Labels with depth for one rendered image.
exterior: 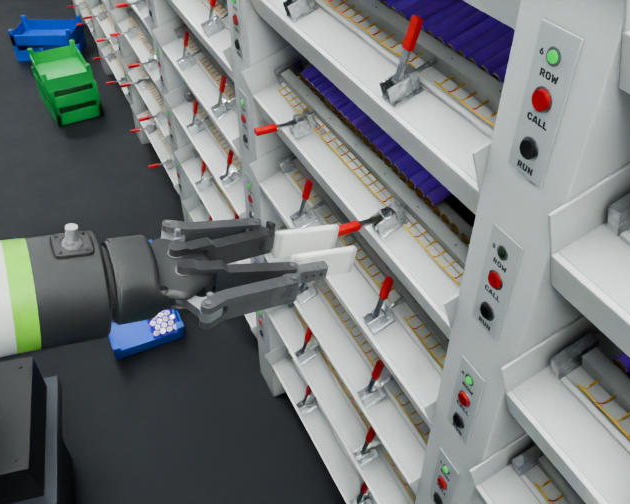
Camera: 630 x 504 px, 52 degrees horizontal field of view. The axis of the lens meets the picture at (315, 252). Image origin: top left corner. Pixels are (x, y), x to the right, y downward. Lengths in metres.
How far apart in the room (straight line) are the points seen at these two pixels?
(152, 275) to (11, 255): 0.11
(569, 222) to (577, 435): 0.22
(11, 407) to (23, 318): 0.87
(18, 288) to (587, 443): 0.51
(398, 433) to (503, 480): 0.28
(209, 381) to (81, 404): 0.34
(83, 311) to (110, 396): 1.31
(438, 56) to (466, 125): 0.10
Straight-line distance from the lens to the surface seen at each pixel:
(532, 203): 0.56
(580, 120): 0.50
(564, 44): 0.50
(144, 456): 1.71
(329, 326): 1.21
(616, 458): 0.67
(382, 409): 1.10
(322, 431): 1.52
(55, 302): 0.53
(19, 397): 1.41
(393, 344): 0.95
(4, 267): 0.53
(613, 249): 0.56
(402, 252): 0.81
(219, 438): 1.70
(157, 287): 0.55
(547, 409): 0.68
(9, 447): 1.34
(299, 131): 1.02
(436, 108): 0.71
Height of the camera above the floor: 1.42
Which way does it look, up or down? 41 degrees down
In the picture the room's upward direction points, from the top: straight up
